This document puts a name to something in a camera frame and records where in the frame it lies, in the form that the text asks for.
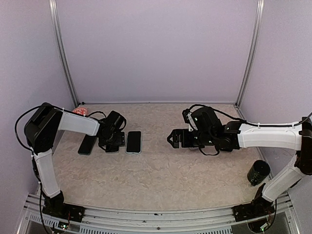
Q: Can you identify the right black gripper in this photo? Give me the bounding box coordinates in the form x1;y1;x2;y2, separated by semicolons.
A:
167;128;215;148

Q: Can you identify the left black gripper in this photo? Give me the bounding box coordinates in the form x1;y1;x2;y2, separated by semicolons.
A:
99;131;125;146

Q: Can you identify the black phone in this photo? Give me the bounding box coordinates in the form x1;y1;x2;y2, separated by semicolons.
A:
78;135;97;155
126;131;141;153
105;146;119;154

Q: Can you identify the light blue phone case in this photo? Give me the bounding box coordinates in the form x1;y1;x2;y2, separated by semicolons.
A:
125;131;142;155

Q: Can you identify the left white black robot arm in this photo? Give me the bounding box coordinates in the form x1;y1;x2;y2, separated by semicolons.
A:
23;102;127;222

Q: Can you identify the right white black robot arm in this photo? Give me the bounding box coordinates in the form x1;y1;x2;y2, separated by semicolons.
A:
167;104;312;222

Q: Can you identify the red white patterned bowl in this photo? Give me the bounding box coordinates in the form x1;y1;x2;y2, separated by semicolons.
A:
72;107;88;116

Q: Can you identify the black cup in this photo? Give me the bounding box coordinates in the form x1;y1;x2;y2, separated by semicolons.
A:
247;160;271;186

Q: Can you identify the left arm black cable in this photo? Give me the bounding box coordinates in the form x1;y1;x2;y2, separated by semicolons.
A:
14;104;108;234

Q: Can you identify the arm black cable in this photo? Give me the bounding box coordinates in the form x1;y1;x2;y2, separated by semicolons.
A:
14;104;108;234
189;104;312;220

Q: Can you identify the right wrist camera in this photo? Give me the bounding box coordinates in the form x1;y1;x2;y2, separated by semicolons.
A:
182;109;194;126

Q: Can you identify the front aluminium rail base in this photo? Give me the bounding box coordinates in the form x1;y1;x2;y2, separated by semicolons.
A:
14;193;301;234

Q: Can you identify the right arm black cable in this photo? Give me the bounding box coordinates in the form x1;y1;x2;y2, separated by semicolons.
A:
189;104;312;220

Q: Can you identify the left aluminium frame post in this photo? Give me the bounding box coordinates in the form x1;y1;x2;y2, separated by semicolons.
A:
49;0;79;107

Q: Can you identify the aluminium frame post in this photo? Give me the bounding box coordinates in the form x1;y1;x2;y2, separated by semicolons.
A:
49;0;79;107
235;0;265;108

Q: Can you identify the right aluminium frame post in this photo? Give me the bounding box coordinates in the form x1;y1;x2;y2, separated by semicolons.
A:
235;0;265;108

